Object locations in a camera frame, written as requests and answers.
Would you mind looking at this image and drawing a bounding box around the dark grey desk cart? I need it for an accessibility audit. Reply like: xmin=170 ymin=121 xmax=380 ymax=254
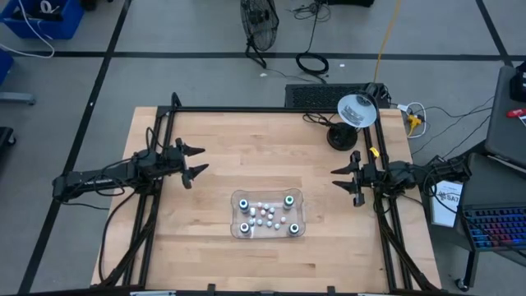
xmin=418 ymin=141 xmax=526 ymax=291

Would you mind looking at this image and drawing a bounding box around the black floor fan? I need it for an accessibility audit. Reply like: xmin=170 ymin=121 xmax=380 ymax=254
xmin=239 ymin=0 xmax=281 ymax=70

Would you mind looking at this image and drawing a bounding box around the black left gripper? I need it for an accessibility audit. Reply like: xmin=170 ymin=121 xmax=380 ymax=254
xmin=163 ymin=136 xmax=210 ymax=191

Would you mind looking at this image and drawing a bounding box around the white floor cable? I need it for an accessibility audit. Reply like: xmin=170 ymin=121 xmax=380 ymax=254
xmin=0 ymin=0 xmax=57 ymax=59

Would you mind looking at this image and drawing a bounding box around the black computer case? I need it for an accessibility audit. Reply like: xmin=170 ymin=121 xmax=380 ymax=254
xmin=284 ymin=82 xmax=390 ymax=110

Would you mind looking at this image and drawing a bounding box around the black aluminium rig frame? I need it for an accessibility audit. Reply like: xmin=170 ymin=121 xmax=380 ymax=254
xmin=90 ymin=92 xmax=443 ymax=294

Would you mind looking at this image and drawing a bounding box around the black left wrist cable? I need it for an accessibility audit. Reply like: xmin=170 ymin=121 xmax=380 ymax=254
xmin=61 ymin=126 xmax=165 ymax=210

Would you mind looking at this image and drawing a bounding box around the white printed paper sheet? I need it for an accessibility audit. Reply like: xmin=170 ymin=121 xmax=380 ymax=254
xmin=430 ymin=179 xmax=464 ymax=229

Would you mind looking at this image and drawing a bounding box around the black left base cable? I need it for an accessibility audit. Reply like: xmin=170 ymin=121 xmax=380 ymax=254
xmin=97 ymin=188 xmax=139 ymax=284

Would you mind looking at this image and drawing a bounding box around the coiled black cable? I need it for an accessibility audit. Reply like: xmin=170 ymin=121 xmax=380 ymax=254
xmin=294 ymin=52 xmax=330 ymax=76

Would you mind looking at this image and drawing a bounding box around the yellow floor cable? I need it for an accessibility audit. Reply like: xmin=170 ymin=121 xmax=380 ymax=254
xmin=371 ymin=0 xmax=403 ymax=85

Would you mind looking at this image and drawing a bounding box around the white power cable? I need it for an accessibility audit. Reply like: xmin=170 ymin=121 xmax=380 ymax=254
xmin=394 ymin=101 xmax=427 ymax=140

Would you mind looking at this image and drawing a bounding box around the large blue storage bin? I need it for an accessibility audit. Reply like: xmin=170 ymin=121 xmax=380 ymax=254
xmin=0 ymin=0 xmax=86 ymax=41

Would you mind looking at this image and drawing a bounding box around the backlit rainbow keyboard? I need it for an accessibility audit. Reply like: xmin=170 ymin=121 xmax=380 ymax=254
xmin=458 ymin=202 xmax=526 ymax=252

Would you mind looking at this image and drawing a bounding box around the black desktop device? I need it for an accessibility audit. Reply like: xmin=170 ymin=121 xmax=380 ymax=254
xmin=509 ymin=60 xmax=526 ymax=104

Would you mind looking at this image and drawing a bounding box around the desk lamp with white shade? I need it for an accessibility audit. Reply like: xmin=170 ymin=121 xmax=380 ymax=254
xmin=326 ymin=90 xmax=379 ymax=152

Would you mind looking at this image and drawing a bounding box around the thin black floor cable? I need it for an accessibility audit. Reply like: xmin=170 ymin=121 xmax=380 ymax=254
xmin=289 ymin=0 xmax=333 ymax=55

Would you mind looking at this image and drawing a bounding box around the black floor box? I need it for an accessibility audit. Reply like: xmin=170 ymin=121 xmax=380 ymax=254
xmin=326 ymin=0 xmax=376 ymax=8

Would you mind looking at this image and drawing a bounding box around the black lamp cable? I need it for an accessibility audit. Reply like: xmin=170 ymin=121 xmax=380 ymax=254
xmin=302 ymin=111 xmax=344 ymax=129

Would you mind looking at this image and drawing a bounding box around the clear plastic bin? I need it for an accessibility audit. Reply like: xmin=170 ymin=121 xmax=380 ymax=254
xmin=229 ymin=187 xmax=307 ymax=240

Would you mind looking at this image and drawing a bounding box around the grey metal bar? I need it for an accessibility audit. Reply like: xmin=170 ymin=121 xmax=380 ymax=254
xmin=0 ymin=91 xmax=37 ymax=106

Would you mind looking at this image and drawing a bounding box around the grey side table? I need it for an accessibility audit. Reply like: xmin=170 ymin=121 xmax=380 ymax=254
xmin=483 ymin=64 xmax=526 ymax=170

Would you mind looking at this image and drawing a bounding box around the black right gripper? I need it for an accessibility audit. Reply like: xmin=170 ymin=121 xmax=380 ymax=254
xmin=330 ymin=150 xmax=385 ymax=208

